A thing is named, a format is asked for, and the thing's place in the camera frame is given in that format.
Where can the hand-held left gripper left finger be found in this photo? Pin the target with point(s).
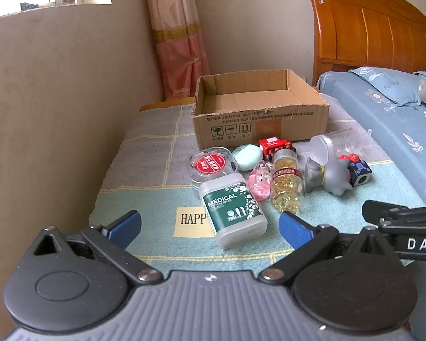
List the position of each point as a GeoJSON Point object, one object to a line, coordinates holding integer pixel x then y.
{"type": "Point", "coordinates": [126, 225]}

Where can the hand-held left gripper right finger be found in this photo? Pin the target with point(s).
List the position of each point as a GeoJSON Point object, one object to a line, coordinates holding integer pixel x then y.
{"type": "Point", "coordinates": [294, 231]}

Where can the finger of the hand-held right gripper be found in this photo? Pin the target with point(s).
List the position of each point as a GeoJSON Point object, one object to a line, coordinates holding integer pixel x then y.
{"type": "Point", "coordinates": [387, 210]}

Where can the pink glitter toy bottle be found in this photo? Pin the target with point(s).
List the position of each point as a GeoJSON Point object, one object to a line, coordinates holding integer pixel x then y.
{"type": "Point", "coordinates": [260, 186]}

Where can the grey elephant figurine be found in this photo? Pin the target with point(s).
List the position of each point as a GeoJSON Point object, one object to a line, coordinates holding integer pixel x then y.
{"type": "Point", "coordinates": [332, 177]}

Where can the green label cotton swab box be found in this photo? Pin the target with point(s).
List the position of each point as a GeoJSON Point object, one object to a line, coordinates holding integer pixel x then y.
{"type": "Point", "coordinates": [230, 206]}

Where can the clear jar with frosted lid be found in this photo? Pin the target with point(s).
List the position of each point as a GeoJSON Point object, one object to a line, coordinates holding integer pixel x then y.
{"type": "Point", "coordinates": [321, 151]}

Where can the clear round red label container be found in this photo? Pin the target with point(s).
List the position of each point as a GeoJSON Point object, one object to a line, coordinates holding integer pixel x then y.
{"type": "Point", "coordinates": [213, 165]}

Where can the cardboard box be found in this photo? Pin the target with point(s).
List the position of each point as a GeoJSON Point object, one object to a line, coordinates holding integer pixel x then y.
{"type": "Point", "coordinates": [269, 124]}

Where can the clear bottle of yellow capsules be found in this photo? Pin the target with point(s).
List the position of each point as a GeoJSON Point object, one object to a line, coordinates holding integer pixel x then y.
{"type": "Point", "coordinates": [287, 191]}

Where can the black and blue fidget cube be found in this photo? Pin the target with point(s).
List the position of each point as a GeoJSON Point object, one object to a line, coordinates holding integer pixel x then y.
{"type": "Point", "coordinates": [358, 174]}

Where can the checked grey green blanket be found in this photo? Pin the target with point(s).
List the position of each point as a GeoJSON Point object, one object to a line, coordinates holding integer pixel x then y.
{"type": "Point", "coordinates": [145, 170]}

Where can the clear acrylic charm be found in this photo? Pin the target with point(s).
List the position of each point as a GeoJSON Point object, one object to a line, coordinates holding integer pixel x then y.
{"type": "Point", "coordinates": [262, 166]}

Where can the blue floral bed sheet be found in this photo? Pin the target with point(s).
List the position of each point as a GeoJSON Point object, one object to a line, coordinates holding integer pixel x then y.
{"type": "Point", "coordinates": [394, 128]}

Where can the mint green egg-shaped case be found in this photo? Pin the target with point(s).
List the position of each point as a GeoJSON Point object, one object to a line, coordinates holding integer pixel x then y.
{"type": "Point", "coordinates": [246, 157]}

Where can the red toy train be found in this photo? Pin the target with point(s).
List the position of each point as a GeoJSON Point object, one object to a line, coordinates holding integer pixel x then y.
{"type": "Point", "coordinates": [271, 144]}

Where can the wooden table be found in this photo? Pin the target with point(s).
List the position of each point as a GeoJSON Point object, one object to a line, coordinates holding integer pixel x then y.
{"type": "Point", "coordinates": [156, 106]}

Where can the blue floral pillow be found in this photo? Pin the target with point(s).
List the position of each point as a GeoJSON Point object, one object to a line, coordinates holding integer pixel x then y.
{"type": "Point", "coordinates": [387, 85]}

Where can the wooden bed headboard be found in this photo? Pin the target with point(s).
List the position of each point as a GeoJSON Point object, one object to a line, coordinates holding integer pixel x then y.
{"type": "Point", "coordinates": [369, 25]}

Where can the pink curtain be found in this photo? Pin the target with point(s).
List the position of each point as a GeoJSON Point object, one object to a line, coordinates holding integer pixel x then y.
{"type": "Point", "coordinates": [177, 42]}

